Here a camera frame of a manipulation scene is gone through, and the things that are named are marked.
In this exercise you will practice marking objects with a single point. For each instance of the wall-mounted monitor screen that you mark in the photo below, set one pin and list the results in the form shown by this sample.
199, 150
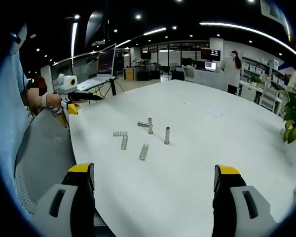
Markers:
210, 54

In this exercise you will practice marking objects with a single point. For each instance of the white chair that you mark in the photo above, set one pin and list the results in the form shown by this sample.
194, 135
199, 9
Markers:
269, 98

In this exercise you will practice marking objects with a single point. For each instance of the black laptop stand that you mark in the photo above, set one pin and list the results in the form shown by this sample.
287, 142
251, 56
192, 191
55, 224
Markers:
112, 86

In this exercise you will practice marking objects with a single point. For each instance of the white office desk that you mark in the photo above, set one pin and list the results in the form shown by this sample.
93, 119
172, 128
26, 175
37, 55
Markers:
247, 91

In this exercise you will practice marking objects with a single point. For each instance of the steel coil spring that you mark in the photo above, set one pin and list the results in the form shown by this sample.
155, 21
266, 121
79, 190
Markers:
124, 143
143, 151
120, 133

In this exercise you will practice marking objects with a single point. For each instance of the silver laptop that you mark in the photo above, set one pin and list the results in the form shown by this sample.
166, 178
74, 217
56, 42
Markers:
101, 66

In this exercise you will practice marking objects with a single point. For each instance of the person's body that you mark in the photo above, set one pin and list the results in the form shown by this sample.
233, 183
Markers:
11, 128

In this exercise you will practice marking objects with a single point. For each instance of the metal pin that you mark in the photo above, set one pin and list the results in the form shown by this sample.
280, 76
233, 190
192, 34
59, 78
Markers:
142, 123
150, 126
167, 135

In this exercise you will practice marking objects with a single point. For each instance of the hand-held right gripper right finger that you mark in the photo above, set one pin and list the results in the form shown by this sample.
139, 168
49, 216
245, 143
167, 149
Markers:
233, 197

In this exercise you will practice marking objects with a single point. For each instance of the wooden yellow cabinet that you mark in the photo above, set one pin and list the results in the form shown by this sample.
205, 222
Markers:
130, 73

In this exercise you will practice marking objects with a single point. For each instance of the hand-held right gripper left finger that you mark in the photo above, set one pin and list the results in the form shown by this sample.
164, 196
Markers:
75, 197

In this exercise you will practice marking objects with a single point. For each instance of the storage shelf with white boxes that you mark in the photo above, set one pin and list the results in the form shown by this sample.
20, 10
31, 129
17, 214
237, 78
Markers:
264, 70

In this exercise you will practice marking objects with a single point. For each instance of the small desk monitor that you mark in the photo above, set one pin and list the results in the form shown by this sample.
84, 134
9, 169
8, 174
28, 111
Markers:
210, 66

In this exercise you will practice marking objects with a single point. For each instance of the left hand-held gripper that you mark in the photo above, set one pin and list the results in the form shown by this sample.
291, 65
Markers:
67, 85

